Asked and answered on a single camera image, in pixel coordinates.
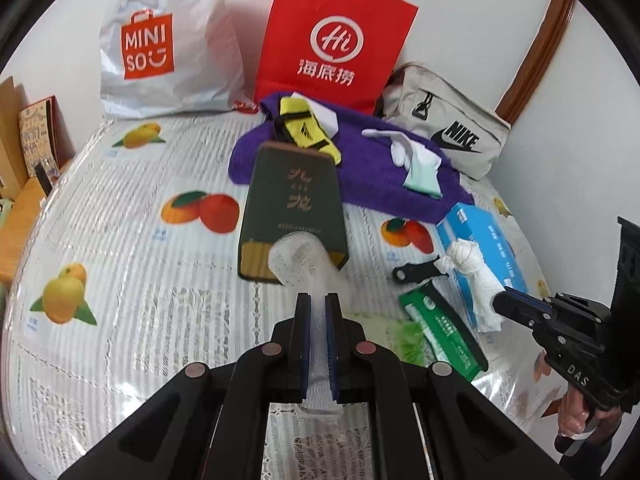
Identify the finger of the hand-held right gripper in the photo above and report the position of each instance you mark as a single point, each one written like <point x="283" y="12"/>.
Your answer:
<point x="530" y="297"/>
<point x="517" y="312"/>

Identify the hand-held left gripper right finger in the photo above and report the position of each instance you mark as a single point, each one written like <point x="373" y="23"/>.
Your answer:
<point x="332" y="345"/>

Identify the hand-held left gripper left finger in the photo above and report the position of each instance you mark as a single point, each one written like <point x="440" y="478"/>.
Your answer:
<point x="305" y="345"/>

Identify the light green wet wipes pack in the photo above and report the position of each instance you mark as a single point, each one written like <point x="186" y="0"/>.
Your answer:
<point x="405" y="335"/>

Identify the green packet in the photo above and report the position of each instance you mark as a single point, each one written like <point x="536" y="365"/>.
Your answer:
<point x="445" y="330"/>

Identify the white mesh pouch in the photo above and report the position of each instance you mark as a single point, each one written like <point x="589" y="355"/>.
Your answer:
<point x="295" y="260"/>

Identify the black clip tool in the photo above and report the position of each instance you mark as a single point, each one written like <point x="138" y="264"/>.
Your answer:
<point x="415" y="271"/>

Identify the mint green sock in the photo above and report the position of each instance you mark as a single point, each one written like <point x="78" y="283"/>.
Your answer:
<point x="422" y="177"/>

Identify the purple fabric storage basket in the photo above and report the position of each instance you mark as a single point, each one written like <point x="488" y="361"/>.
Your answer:
<point x="370" y="180"/>

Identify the white glove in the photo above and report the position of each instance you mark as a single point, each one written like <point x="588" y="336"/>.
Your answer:
<point x="400" y="152"/>

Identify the white red snack packet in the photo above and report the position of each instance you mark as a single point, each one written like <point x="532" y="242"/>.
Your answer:
<point x="322" y="115"/>

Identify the person's right hand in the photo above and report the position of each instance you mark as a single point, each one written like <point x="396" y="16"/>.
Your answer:
<point x="575" y="415"/>

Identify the blue tissue pack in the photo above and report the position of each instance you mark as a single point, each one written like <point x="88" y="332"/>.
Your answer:
<point x="480" y="230"/>

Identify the dark green tea tin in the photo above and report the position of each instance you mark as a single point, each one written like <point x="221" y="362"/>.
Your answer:
<point x="290" y="195"/>

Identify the grey waist bag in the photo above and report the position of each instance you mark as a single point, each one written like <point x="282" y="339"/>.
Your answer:
<point x="450" y="110"/>

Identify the small dark bottle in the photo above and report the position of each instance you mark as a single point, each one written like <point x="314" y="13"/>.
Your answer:
<point x="45" y="177"/>

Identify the wooden nightstand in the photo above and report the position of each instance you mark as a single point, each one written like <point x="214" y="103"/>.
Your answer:
<point x="20" y="220"/>

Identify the red paper bag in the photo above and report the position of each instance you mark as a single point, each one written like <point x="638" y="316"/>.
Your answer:
<point x="325" y="10"/>

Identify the printed book with red edge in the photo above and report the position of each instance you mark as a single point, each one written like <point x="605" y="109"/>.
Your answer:
<point x="40" y="135"/>

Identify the white plastic shopping bag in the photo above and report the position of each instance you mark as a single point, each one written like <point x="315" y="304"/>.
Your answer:
<point x="175" y="20"/>

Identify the wooden headboard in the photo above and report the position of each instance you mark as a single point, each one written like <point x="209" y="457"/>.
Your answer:
<point x="10" y="130"/>

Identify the brown wooden door frame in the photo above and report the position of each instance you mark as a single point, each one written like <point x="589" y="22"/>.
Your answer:
<point x="540" y="50"/>

